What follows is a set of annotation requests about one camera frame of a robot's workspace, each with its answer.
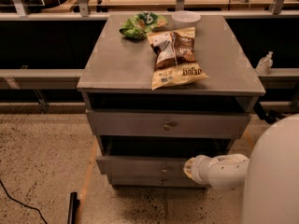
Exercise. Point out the black office chair base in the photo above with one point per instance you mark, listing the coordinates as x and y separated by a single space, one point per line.
271 117

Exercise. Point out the grey top drawer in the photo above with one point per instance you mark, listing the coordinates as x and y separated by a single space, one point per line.
186 125

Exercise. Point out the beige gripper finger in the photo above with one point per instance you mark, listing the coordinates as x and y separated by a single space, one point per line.
188 168

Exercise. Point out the green chip bag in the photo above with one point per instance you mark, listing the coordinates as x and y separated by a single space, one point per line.
138 26

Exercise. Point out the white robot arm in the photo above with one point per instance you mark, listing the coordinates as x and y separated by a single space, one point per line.
270 175

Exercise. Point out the clear plastic bowl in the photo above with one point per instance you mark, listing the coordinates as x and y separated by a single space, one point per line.
185 19

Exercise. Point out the brown yellow snack bag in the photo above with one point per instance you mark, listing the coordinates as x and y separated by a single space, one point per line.
175 63

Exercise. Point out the grey wooden drawer cabinet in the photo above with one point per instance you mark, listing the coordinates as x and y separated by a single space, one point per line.
118 77

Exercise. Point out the black bar on floor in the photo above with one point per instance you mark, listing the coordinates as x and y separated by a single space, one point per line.
73 206

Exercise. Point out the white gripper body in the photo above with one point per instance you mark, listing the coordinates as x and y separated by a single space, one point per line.
197 169

